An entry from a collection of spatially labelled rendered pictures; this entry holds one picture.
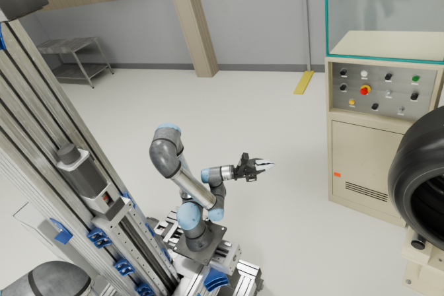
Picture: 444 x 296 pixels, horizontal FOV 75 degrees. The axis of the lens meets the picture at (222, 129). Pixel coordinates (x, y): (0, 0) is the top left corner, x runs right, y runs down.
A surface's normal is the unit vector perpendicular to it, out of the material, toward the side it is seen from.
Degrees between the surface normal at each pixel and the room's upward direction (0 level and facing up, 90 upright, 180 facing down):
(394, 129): 90
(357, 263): 0
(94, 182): 90
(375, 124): 90
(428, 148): 58
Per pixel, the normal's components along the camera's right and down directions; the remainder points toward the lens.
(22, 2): 0.86, 0.12
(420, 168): -0.72, 0.46
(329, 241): -0.23, -0.78
